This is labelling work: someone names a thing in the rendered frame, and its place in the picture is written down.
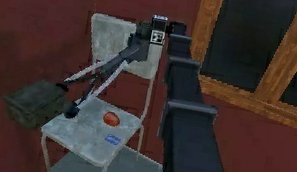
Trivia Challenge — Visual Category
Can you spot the red tomato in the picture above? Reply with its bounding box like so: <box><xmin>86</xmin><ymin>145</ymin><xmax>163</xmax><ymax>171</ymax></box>
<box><xmin>101</xmin><ymin>110</ymin><xmax>122</xmax><ymax>128</ymax></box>

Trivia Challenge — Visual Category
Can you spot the blue card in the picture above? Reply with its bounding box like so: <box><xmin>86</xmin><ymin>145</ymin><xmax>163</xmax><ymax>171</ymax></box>
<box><xmin>103</xmin><ymin>132</ymin><xmax>122</xmax><ymax>147</ymax></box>

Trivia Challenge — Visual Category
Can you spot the wooden framed window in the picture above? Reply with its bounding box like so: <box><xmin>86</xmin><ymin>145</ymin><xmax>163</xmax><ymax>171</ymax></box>
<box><xmin>177</xmin><ymin>0</ymin><xmax>297</xmax><ymax>139</ymax></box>

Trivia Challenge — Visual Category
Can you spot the pale grey metal chair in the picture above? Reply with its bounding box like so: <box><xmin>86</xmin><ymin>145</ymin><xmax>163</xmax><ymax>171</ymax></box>
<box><xmin>33</xmin><ymin>6</ymin><xmax>167</xmax><ymax>172</ymax></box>

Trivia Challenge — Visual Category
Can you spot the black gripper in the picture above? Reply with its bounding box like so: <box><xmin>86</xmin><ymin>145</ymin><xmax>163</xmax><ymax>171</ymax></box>
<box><xmin>50</xmin><ymin>8</ymin><xmax>155</xmax><ymax>130</ymax></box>

